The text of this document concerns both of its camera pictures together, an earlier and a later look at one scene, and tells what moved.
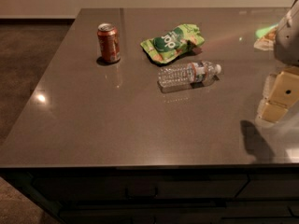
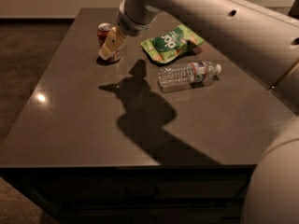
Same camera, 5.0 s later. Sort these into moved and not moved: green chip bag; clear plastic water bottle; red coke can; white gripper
Moved: white gripper
Not moved: red coke can; clear plastic water bottle; green chip bag
